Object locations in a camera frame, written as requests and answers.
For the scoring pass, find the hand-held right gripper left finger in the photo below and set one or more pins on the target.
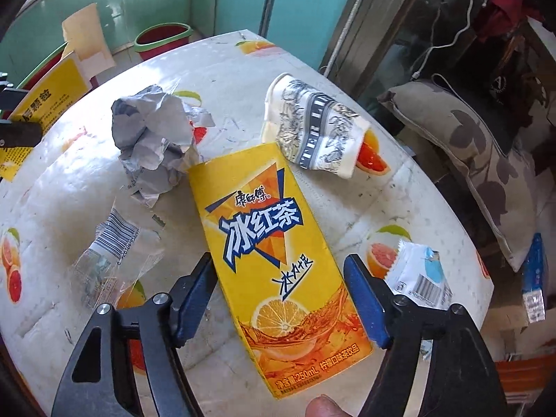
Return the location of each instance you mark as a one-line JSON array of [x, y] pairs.
[[193, 308]]

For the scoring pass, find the red garment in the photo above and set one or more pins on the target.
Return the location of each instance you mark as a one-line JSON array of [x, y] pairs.
[[499, 8]]

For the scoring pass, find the black white printed paper cup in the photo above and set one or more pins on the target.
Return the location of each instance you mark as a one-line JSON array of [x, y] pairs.
[[312, 126]]

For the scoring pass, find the person's right hand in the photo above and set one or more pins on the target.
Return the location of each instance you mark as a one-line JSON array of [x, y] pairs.
[[323, 407]]

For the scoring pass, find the yellow tea carton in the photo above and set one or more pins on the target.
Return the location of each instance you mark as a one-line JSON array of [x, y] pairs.
[[260, 247]]

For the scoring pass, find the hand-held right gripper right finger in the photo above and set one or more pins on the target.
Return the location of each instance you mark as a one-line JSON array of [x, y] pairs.
[[365, 304]]

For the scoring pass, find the metal sliding door frame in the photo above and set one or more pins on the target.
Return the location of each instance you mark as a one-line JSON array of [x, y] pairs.
[[369, 21]]

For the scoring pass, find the clear plastic wrapper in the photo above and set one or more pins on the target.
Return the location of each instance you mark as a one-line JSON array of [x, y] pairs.
[[108, 247]]

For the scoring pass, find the black bag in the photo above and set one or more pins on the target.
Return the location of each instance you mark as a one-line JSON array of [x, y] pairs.
[[508, 95]]

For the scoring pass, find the yellow medicine box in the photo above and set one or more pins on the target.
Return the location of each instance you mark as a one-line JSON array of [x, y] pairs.
[[65, 82]]

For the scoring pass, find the crumpled silver white wrapper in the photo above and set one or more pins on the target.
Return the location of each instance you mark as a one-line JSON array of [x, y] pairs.
[[147, 139]]

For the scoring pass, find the white blue snack wrapper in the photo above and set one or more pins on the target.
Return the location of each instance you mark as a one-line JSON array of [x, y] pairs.
[[417, 278]]

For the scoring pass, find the small red green-rimmed bucket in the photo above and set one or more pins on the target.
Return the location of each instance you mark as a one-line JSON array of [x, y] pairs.
[[163, 37]]

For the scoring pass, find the floral cushion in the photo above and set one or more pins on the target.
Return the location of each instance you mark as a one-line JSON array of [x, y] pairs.
[[469, 152]]

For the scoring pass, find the large red green-rimmed bucket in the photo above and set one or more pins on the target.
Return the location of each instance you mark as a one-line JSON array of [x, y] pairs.
[[47, 63]]

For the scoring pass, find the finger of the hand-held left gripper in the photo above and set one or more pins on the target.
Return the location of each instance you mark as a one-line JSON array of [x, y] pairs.
[[8, 102], [19, 133]]

